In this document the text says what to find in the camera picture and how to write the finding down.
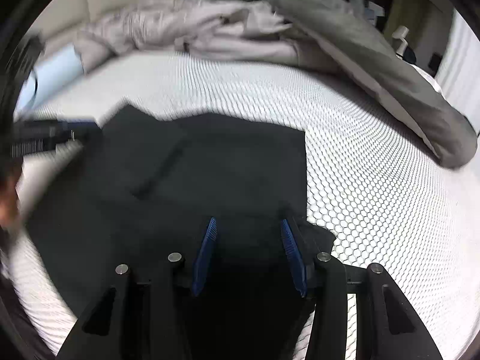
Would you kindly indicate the white chair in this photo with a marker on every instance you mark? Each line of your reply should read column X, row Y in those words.
column 400, row 39

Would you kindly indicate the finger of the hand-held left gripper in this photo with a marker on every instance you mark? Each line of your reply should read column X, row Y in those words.
column 77, row 125

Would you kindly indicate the honeycomb patterned mattress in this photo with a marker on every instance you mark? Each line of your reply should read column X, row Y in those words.
column 375, row 195

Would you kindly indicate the person's left hand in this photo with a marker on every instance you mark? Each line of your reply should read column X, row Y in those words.
column 8, row 202

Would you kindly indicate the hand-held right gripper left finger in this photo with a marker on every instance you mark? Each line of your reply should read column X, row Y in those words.
column 204, row 258

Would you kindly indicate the grey duvet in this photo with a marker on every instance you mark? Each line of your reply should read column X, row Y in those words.
column 337, row 45

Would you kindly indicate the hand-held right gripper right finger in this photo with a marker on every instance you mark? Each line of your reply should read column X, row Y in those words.
column 294, row 258

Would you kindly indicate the black pants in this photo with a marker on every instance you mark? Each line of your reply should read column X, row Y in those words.
column 225, row 168

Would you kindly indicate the brown curtain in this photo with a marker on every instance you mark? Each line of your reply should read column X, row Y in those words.
column 403, row 7

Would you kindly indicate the white curtain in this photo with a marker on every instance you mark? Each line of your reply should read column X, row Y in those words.
column 461, row 75

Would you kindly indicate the light blue pillow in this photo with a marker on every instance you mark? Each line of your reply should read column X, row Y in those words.
column 48, row 78

